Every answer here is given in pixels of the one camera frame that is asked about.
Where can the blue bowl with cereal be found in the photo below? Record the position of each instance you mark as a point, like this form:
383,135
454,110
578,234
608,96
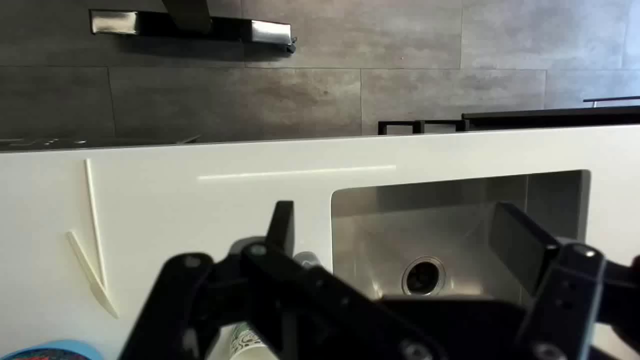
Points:
53,350

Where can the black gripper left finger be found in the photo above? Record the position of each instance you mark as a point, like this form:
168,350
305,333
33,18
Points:
201,307

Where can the black under-counter appliance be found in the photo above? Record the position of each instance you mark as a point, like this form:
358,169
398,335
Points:
552,118

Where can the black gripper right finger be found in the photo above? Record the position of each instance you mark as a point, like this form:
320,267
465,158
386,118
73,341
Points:
573,293

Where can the stainless steel sink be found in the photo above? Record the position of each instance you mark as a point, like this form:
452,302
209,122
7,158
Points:
452,227

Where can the pale wooden chopstick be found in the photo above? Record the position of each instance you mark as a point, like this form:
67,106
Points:
92,213
90,273

